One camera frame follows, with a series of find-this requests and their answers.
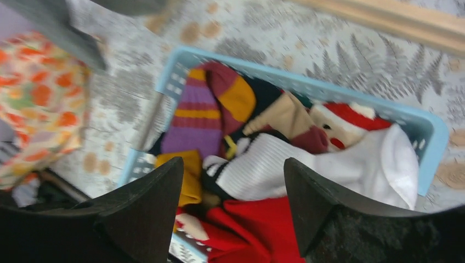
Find orange floral cloth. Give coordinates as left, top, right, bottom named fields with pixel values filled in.
left=1, top=31, right=91, bottom=190

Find blue plastic sock basket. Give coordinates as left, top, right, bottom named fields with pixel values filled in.
left=118, top=46, right=449, bottom=196

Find purple orange striped sock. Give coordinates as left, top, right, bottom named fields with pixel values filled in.
left=150, top=61, right=257, bottom=158

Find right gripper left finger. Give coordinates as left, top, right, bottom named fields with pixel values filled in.
left=1, top=157, right=184, bottom=262

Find red santa body sock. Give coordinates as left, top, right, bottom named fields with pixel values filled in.
left=196, top=197, right=304, bottom=263

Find floral patterned table mat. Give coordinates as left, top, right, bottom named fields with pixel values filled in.
left=52, top=1, right=464, bottom=211

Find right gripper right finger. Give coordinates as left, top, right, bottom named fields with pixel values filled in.
left=283, top=158, right=464, bottom=262

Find red white patterned sock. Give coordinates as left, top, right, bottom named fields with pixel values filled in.
left=174, top=208, right=209, bottom=242

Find wooden drying rack frame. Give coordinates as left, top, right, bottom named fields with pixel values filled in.
left=295, top=0, right=464, bottom=58

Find white sock black stripes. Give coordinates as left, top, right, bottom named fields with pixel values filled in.
left=201, top=124, right=419, bottom=210

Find santa pattern white sock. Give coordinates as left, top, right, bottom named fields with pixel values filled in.
left=309, top=102, right=392, bottom=152

